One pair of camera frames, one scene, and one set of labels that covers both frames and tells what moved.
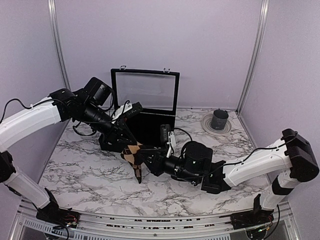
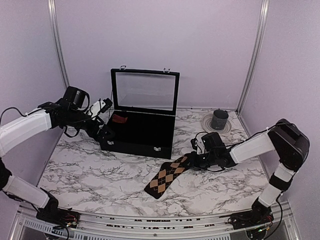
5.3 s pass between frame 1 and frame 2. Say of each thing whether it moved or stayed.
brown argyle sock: moved
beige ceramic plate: stayed
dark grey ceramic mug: stayed
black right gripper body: moved
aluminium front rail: stayed
